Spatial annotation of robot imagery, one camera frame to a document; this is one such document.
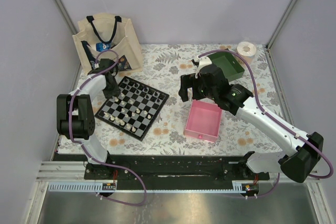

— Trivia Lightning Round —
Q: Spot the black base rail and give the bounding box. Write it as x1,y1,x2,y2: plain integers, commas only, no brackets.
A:
52,152,271,190

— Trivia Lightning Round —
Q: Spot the toilet paper roll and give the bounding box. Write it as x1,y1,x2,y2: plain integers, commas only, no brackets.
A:
236,41,257,64

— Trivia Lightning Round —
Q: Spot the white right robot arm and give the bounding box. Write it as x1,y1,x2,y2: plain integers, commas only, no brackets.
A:
178,64,323,183

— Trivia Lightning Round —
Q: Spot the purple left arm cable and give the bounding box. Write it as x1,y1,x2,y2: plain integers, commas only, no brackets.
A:
68,49,148,206

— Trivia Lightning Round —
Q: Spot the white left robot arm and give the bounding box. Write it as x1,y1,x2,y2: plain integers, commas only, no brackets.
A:
56,59,121,179

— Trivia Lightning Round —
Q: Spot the floral table cloth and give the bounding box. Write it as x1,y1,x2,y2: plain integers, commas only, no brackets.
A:
95,44,283,156

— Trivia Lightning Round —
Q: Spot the cream canvas tote bag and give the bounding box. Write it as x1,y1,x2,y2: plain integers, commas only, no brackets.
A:
73,13,144,74

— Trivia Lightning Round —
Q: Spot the pink plastic tray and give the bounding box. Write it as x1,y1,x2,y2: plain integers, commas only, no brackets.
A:
184,100,222,143

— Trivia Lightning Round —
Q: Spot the green plastic tray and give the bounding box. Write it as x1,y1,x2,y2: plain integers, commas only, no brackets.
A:
208,52,245,82

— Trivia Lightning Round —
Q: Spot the black white chess board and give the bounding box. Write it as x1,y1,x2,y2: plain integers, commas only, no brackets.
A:
95,77,169,141

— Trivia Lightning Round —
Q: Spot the blue white packet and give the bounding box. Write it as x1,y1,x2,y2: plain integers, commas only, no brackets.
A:
96,42,111,52

